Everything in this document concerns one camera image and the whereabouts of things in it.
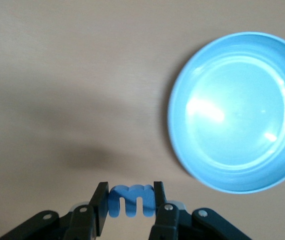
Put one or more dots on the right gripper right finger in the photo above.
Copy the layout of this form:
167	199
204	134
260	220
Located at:
167	225

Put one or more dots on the blue foam small m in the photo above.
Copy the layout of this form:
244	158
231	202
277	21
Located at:
132	197

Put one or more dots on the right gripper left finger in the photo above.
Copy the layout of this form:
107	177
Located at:
82	225

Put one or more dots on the blue plate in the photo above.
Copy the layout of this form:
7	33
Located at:
240	112

